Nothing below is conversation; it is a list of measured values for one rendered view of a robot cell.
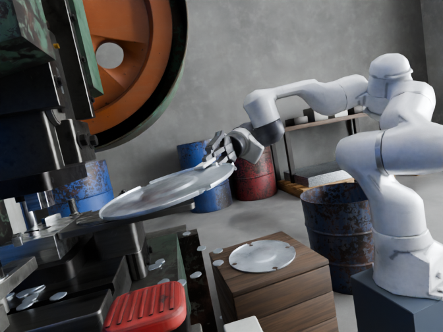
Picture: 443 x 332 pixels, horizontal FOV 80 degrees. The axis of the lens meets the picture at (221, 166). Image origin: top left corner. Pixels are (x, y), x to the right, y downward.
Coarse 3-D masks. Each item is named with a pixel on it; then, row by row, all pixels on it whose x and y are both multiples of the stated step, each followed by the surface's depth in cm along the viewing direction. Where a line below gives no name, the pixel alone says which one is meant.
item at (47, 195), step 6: (42, 192) 51; (48, 192) 52; (24, 198) 50; (30, 198) 50; (36, 198) 50; (42, 198) 51; (48, 198) 52; (30, 204) 50; (36, 204) 50; (42, 204) 51; (48, 204) 51; (30, 210) 50
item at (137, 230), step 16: (176, 208) 50; (192, 208) 51; (80, 224) 50; (96, 224) 48; (112, 224) 48; (128, 224) 49; (96, 240) 50; (112, 240) 50; (128, 240) 51; (144, 240) 58; (112, 256) 51; (128, 256) 51; (144, 256) 54; (144, 272) 52
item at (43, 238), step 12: (72, 216) 60; (36, 228) 54; (48, 228) 54; (60, 228) 51; (24, 240) 46; (36, 240) 46; (48, 240) 46; (60, 240) 48; (72, 240) 53; (0, 252) 45; (12, 252) 45; (24, 252) 46; (36, 252) 46; (48, 252) 46; (60, 252) 47
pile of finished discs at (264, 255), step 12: (264, 240) 130; (276, 240) 127; (240, 252) 123; (252, 252) 119; (264, 252) 117; (276, 252) 116; (288, 252) 114; (240, 264) 112; (252, 264) 110; (264, 264) 108; (276, 264) 106
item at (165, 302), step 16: (144, 288) 27; (160, 288) 26; (176, 288) 26; (112, 304) 25; (128, 304) 24; (144, 304) 24; (160, 304) 23; (176, 304) 23; (112, 320) 22; (128, 320) 22; (144, 320) 22; (160, 320) 22; (176, 320) 22
